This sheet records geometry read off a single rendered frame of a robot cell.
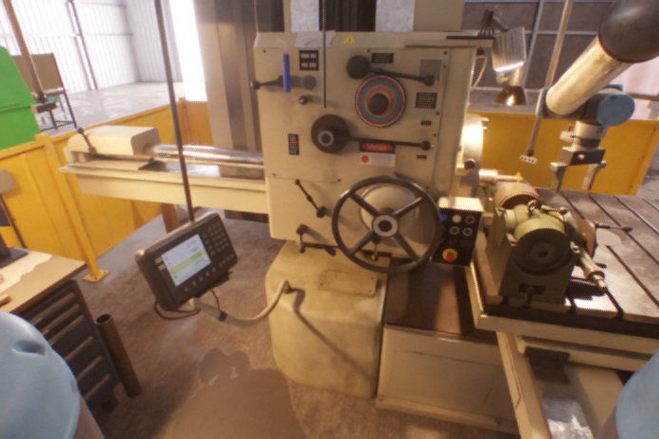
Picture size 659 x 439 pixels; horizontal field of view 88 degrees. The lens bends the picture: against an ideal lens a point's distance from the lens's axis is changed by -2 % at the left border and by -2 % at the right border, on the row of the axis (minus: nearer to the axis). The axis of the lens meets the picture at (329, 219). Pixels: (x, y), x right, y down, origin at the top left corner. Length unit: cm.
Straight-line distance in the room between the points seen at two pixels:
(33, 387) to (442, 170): 127
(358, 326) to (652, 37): 157
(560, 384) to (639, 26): 127
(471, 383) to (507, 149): 250
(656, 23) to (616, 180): 371
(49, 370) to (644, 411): 34
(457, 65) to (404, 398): 174
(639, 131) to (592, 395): 299
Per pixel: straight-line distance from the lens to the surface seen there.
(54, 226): 341
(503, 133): 389
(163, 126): 427
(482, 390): 215
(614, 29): 76
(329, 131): 128
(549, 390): 164
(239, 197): 195
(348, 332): 192
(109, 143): 228
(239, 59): 217
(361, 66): 124
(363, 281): 206
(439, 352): 195
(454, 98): 130
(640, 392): 29
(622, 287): 184
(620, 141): 425
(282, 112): 139
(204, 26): 226
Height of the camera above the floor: 189
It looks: 28 degrees down
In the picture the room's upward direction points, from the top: straight up
